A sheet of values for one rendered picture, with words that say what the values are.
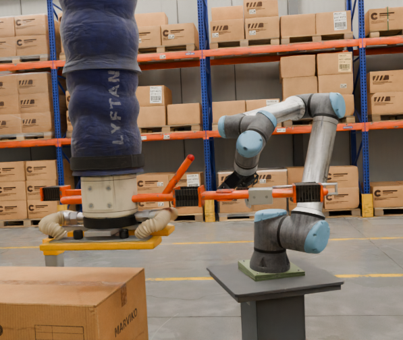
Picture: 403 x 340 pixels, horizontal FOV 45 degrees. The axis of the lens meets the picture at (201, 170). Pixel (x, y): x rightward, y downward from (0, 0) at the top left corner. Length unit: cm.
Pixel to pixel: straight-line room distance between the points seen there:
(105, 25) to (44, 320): 85
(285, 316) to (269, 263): 25
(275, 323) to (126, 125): 124
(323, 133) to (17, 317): 146
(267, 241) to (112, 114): 109
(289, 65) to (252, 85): 146
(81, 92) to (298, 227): 114
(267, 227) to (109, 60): 114
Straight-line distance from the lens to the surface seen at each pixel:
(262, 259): 227
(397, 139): 1026
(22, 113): 953
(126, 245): 139
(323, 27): 886
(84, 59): 146
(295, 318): 235
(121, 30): 147
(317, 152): 223
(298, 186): 141
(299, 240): 216
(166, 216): 142
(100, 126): 143
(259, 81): 996
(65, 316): 146
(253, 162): 179
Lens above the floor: 137
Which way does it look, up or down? 3 degrees down
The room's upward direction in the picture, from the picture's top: 3 degrees counter-clockwise
